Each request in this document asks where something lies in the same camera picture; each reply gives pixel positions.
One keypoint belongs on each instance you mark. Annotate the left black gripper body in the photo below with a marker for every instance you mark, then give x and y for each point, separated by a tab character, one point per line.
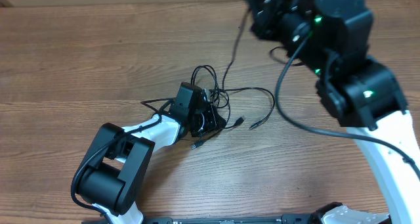
203	121

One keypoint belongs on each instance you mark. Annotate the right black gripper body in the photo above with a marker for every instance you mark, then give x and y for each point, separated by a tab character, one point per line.
279	27

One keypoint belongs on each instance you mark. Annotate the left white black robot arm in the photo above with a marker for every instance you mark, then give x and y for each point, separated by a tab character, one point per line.
113	169

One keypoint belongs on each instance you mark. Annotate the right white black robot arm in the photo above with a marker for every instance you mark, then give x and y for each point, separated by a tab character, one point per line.
330	37

